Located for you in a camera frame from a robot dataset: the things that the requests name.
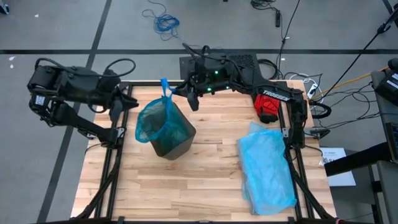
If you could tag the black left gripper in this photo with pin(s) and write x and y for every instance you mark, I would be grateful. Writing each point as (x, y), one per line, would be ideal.
(105, 87)

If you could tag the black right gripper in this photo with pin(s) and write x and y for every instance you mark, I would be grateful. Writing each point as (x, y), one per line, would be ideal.
(211, 82)

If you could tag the dark green trash bin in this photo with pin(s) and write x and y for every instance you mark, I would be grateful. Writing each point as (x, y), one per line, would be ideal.
(174, 143)

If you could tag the light blue trash bag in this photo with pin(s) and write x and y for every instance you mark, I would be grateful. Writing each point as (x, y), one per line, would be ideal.
(267, 171)

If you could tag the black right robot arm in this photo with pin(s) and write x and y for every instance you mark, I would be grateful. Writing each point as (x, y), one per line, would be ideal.
(276, 95)

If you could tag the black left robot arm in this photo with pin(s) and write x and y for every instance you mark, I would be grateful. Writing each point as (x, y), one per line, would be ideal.
(77, 84)

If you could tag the black perforated computer case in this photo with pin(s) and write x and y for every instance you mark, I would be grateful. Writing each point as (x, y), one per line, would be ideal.
(247, 60)

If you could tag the black power strip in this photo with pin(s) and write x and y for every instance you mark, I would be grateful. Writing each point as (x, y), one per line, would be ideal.
(277, 18)

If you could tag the white power strip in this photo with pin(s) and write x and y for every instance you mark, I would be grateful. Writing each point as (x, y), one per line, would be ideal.
(311, 91)

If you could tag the white paper sheet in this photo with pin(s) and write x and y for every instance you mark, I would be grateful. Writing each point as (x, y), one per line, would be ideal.
(332, 155)

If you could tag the black tripod pole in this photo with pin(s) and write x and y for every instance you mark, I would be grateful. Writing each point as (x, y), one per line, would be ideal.
(357, 57)

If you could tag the black bar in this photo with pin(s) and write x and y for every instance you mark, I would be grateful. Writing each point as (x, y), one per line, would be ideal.
(357, 158)

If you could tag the grey desk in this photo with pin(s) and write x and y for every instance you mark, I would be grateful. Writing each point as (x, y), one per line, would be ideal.
(385, 186)

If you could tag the black aluminium table frame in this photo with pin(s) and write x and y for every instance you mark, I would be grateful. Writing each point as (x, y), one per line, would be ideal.
(112, 186)

